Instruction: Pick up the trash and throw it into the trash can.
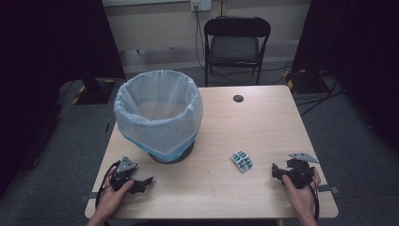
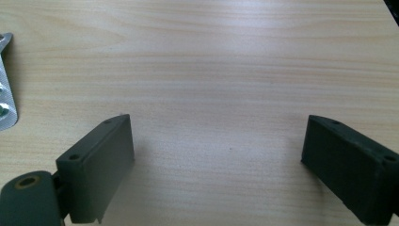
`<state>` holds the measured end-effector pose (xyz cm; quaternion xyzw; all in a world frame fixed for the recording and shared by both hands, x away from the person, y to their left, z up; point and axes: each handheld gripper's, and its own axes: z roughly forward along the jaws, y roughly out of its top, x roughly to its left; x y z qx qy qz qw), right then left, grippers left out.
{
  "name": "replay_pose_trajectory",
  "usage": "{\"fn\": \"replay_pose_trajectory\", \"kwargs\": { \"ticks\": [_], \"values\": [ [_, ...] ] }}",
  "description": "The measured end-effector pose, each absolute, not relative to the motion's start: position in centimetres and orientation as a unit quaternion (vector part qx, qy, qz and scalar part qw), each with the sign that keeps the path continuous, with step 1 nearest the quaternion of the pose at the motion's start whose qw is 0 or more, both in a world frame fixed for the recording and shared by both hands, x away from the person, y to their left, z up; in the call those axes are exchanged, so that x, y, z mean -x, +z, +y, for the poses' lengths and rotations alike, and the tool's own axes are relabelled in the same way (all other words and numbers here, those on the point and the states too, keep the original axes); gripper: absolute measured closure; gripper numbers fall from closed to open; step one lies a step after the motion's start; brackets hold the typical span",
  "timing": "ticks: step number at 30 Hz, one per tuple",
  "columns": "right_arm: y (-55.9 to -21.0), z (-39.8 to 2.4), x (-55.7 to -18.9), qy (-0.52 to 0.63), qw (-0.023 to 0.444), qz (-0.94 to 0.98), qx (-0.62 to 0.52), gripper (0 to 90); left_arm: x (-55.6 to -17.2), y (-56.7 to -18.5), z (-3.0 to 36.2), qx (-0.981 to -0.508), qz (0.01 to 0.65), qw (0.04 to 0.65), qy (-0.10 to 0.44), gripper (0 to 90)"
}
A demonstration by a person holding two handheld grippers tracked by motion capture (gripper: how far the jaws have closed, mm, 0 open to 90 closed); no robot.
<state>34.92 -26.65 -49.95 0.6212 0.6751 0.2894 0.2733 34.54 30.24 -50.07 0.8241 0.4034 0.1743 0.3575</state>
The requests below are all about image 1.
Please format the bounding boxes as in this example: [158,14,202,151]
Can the grey tape strip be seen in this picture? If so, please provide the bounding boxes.
[79,192,99,203]
[317,185,341,195]

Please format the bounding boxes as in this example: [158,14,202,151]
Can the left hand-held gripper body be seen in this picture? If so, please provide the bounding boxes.
[109,155,141,193]

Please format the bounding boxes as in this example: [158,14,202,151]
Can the black box with yellow tape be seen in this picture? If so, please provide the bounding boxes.
[285,69,331,95]

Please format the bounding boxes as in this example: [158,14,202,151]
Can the person's left hand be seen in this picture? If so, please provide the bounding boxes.
[94,175,135,218]

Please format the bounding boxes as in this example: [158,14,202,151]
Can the bin with white bag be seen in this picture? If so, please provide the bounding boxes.
[113,69,204,163]

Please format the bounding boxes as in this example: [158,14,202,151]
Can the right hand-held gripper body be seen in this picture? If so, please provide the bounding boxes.
[285,152,321,190]

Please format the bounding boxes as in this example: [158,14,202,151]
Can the white wall socket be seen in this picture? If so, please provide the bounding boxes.
[190,0,213,13]

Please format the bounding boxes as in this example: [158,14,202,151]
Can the black floor cables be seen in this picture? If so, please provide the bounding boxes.
[294,74,344,118]

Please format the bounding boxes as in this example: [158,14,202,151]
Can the black curtain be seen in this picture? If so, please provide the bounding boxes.
[0,0,127,196]
[291,0,399,153]

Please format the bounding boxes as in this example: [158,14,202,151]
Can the black stand base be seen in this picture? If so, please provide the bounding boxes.
[75,77,118,105]

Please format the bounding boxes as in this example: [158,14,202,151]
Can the person's right hand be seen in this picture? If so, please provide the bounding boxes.
[281,169,322,217]

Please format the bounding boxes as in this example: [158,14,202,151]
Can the black folding chair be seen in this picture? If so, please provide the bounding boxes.
[203,15,272,88]

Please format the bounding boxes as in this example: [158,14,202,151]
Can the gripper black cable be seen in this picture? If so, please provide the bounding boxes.
[299,171,321,222]
[95,160,122,209]

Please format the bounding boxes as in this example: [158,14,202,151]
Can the black wall power cable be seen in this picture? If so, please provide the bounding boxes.
[193,5,210,73]

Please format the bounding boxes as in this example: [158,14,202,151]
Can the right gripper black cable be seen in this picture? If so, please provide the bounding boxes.
[299,171,321,222]

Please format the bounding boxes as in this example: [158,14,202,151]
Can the silver blister pack green pills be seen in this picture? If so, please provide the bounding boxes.
[229,150,255,174]

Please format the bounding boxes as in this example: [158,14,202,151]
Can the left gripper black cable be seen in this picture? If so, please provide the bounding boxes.
[95,160,122,209]

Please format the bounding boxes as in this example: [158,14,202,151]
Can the dark round trash bin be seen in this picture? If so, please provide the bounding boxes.
[147,140,196,165]

